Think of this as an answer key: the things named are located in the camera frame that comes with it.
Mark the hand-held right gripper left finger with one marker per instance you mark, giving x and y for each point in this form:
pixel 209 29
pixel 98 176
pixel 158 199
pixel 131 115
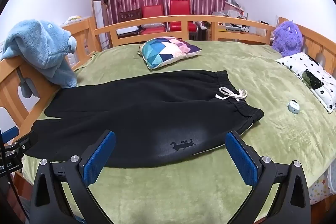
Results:
pixel 99 161

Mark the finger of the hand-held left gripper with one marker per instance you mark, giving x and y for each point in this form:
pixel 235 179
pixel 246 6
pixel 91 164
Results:
pixel 11 132
pixel 27 141

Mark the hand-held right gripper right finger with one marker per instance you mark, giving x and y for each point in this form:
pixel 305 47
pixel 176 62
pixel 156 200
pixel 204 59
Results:
pixel 241 163

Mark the black pants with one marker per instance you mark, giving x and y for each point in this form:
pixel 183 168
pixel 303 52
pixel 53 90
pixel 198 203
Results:
pixel 131 114

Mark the green fleece blanket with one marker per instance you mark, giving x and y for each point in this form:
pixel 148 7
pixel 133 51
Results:
pixel 262 98

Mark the white earbud case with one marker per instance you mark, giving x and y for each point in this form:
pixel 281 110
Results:
pixel 293 106

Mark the star patterned bed sheet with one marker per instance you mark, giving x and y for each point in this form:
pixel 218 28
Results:
pixel 319 188

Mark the blue cloth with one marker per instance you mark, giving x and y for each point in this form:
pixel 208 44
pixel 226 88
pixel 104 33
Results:
pixel 39 43

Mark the white floral pillow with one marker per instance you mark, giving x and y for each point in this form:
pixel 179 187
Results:
pixel 315 74

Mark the geometric patterned pillow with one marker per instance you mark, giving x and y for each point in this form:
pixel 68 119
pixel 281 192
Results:
pixel 165 52

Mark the purple plush toy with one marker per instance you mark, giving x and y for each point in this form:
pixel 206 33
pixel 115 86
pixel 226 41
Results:
pixel 287 37

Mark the dark wooden chair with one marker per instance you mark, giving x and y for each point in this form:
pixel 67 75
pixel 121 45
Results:
pixel 128 15

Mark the cluttered desk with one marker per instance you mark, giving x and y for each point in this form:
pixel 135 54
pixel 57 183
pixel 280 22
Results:
pixel 233 13

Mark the wooden coat rack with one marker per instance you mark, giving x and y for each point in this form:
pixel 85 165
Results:
pixel 103 3

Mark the red chair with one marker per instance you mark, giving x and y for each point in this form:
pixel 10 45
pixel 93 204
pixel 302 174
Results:
pixel 179 7
pixel 153 13

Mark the wooden bed frame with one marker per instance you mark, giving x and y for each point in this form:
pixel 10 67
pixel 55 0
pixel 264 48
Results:
pixel 126 30

